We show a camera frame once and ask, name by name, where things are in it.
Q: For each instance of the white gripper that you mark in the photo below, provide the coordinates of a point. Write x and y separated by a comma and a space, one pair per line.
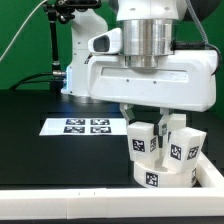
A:
184, 80

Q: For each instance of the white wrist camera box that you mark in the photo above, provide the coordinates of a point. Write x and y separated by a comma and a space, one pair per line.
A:
106, 43

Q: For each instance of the white L-shaped fence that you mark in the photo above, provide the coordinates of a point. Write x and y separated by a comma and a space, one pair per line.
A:
205, 200

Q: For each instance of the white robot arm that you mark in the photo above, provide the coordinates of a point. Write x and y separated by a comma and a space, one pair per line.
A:
139, 63

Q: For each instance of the white marker sheet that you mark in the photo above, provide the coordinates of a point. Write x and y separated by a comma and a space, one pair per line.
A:
83, 126

